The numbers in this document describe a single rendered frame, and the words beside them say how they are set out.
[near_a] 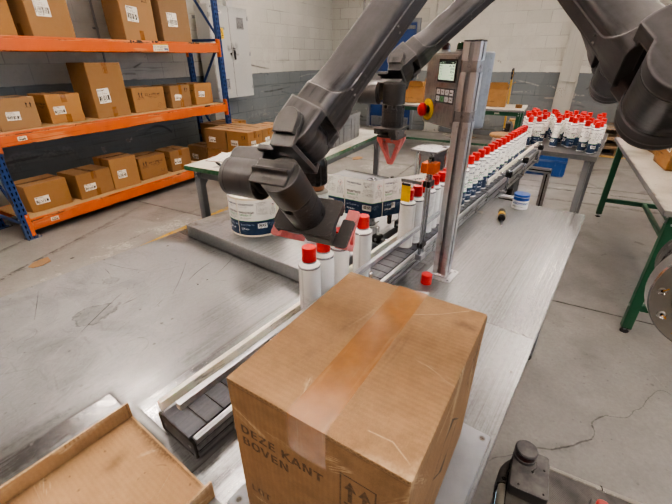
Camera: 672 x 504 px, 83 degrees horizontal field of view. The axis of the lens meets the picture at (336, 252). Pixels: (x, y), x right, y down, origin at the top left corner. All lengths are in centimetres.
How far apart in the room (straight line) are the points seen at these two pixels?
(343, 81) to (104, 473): 74
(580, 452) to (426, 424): 163
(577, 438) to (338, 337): 167
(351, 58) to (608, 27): 29
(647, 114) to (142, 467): 86
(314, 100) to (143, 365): 72
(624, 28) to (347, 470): 53
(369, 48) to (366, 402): 45
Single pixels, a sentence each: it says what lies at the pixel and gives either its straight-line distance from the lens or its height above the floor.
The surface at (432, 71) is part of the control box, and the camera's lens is 121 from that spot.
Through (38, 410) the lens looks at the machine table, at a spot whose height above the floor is 83.
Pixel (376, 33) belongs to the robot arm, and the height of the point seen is 149.
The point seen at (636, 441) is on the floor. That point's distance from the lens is 222.
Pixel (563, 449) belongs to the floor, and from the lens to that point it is 202.
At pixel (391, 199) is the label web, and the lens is 146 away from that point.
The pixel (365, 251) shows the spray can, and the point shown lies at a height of 99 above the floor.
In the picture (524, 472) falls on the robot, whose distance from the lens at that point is 152.
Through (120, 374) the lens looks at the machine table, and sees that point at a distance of 101.
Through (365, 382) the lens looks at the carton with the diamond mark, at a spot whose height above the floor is 112.
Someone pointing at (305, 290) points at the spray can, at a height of 98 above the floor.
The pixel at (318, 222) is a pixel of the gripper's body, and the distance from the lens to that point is 57.
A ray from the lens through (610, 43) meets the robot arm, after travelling 53.
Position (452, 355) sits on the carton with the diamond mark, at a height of 112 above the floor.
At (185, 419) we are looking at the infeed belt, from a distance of 79.
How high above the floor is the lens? 146
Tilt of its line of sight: 27 degrees down
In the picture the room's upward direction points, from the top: straight up
